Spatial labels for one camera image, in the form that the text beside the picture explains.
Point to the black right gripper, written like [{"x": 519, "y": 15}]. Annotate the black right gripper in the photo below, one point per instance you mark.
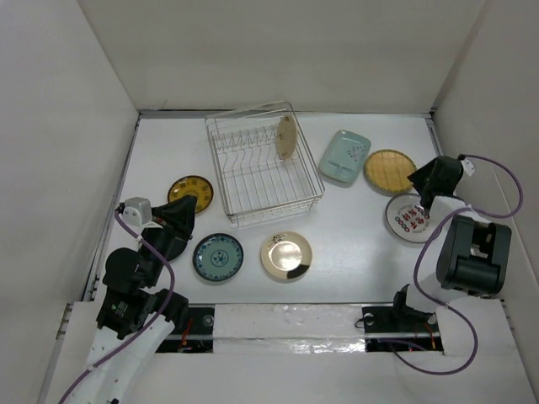
[{"x": 418, "y": 177}]

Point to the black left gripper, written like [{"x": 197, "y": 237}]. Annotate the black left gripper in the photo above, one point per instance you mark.
[{"x": 177, "y": 217}]

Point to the white plate red characters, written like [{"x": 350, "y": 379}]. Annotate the white plate red characters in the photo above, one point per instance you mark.
[{"x": 408, "y": 220}]

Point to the yellow woven pattern plate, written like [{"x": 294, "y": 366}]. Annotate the yellow woven pattern plate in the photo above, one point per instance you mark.
[{"x": 387, "y": 170}]

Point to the blue floral round plate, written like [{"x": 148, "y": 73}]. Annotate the blue floral round plate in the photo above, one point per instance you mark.
[{"x": 218, "y": 257}]

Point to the beige oval plate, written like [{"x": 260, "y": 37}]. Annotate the beige oval plate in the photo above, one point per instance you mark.
[{"x": 286, "y": 137}]

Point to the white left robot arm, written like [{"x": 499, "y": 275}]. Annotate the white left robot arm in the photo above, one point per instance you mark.
[{"x": 140, "y": 307}]

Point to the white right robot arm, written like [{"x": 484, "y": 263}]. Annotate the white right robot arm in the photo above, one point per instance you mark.
[{"x": 475, "y": 253}]

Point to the light green rectangular dish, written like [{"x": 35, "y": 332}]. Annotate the light green rectangular dish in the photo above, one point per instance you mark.
[{"x": 345, "y": 156}]

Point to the yellow brown patterned plate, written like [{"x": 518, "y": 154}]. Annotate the yellow brown patterned plate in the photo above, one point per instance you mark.
[{"x": 192, "y": 185}]

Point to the cream plate brown smear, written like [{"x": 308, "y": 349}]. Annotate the cream plate brown smear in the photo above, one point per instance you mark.
[{"x": 286, "y": 255}]

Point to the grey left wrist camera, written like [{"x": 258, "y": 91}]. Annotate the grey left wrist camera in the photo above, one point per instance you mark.
[{"x": 136, "y": 211}]

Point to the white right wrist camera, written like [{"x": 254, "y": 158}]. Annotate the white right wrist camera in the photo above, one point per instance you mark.
[{"x": 467, "y": 165}]

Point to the metal wire dish rack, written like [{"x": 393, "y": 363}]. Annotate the metal wire dish rack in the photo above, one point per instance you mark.
[{"x": 254, "y": 183}]

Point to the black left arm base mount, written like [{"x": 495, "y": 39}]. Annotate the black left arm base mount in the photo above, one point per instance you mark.
[{"x": 195, "y": 336}]

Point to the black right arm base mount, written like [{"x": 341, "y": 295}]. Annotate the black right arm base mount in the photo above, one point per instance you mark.
[{"x": 386, "y": 332}]

